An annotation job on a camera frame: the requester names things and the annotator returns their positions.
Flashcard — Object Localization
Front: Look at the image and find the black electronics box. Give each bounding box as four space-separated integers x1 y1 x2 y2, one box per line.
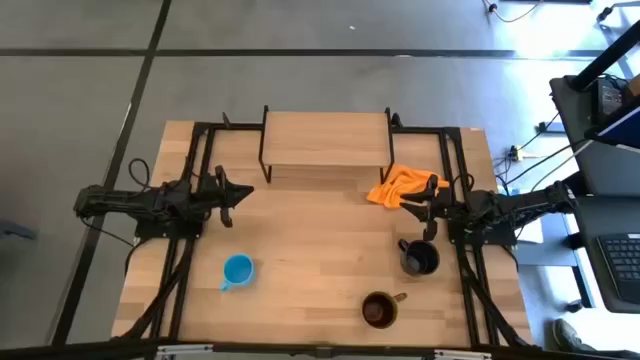
592 77 626 121

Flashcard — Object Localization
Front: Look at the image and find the dark grey desk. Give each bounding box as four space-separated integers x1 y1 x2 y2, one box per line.
549 74 640 315

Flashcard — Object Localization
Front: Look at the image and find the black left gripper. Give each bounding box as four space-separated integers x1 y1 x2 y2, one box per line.
199 164 256 229

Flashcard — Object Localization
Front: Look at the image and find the small blue cup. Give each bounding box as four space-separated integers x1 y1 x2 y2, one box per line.
219 253 257 293

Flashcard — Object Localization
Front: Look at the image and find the orange cloth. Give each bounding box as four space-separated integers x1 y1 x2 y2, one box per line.
366 163 451 210

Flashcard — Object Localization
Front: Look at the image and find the person's shoe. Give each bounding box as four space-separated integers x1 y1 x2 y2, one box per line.
552 318 597 354

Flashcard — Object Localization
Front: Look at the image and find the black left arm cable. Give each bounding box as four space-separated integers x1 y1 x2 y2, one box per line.
128 157 152 193

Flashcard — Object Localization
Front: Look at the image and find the black keyboard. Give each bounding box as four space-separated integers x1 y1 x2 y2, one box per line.
596 233 640 306

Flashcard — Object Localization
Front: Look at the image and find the black mug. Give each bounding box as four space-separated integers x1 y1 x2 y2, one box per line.
397 238 442 278

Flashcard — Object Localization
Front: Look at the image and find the black floor cable with plug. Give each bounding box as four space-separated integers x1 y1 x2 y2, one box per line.
482 0 544 24

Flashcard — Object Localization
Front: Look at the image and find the power strip with yellow plug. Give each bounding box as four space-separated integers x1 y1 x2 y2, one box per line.
507 144 534 162

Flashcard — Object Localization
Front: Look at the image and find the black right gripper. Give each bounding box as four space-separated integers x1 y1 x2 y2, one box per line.
399 173 464 242

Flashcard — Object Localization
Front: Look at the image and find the large olive brown mug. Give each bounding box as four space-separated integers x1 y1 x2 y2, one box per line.
360 290 409 330

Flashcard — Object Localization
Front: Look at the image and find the wooden shelf with black legs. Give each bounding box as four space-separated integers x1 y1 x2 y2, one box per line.
257 104 397 185

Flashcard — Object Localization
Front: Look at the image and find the black aluminium rig frame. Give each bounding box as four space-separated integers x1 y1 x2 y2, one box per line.
0 112 640 360

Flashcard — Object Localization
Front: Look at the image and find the black monitor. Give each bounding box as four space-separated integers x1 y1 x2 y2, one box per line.
583 97 640 151

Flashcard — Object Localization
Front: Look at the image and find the white paper sheet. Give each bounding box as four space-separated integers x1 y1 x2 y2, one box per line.
514 217 545 246

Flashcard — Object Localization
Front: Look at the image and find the grey chair base leg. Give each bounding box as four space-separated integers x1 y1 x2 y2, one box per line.
0 219 39 242

